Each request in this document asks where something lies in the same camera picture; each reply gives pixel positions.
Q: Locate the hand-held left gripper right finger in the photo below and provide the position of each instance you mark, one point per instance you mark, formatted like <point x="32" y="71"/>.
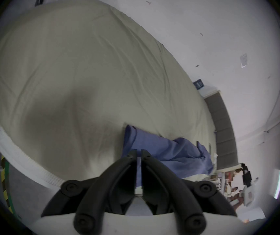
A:
<point x="176" y="194"/>

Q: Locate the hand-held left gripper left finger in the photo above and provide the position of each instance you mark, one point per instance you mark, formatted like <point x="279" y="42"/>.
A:
<point x="98" y="192"/>

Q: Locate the blue shirt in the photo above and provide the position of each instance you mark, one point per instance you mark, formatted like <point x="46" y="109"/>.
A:
<point x="169" y="155"/>

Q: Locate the grey padded headboard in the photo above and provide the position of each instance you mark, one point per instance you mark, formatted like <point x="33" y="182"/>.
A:
<point x="224" y="131"/>

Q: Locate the small blue sign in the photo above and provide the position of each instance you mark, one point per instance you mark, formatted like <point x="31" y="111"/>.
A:
<point x="198" y="84"/>

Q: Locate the bed with beige sheet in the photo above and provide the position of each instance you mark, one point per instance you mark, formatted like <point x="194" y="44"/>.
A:
<point x="81" y="77"/>

